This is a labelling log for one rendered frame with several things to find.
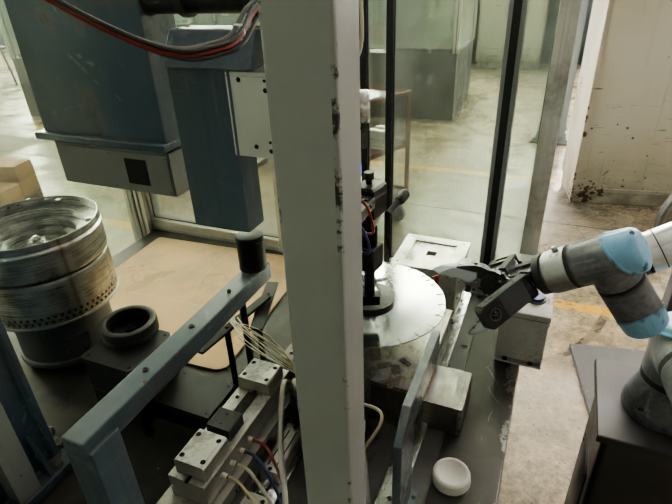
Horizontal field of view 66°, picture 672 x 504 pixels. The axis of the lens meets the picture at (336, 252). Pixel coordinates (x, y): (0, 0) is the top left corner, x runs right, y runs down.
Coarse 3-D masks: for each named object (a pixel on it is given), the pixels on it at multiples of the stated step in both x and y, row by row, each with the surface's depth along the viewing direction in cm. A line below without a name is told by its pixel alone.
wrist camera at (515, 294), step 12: (516, 276) 90; (528, 276) 89; (504, 288) 88; (516, 288) 88; (528, 288) 89; (492, 300) 87; (504, 300) 88; (516, 300) 88; (528, 300) 89; (480, 312) 87; (492, 312) 87; (504, 312) 88; (516, 312) 88; (492, 324) 87
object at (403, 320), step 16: (384, 272) 123; (400, 272) 123; (416, 272) 123; (400, 288) 117; (416, 288) 117; (432, 288) 116; (400, 304) 111; (416, 304) 111; (432, 304) 111; (368, 320) 107; (384, 320) 107; (400, 320) 106; (416, 320) 106; (432, 320) 106; (368, 336) 102; (384, 336) 102; (400, 336) 102; (416, 336) 102
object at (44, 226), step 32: (0, 224) 125; (32, 224) 129; (64, 224) 130; (96, 224) 120; (0, 256) 107; (32, 256) 108; (64, 256) 113; (96, 256) 120; (0, 288) 111; (32, 288) 112; (64, 288) 115; (96, 288) 122; (32, 320) 115; (64, 320) 118; (96, 320) 128; (32, 352) 124; (64, 352) 125
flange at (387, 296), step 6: (378, 288) 113; (384, 288) 115; (390, 288) 115; (384, 294) 113; (390, 294) 113; (384, 300) 111; (390, 300) 111; (366, 306) 110; (372, 306) 109; (378, 306) 109; (384, 306) 109; (390, 306) 110; (366, 312) 109; (372, 312) 109; (378, 312) 109
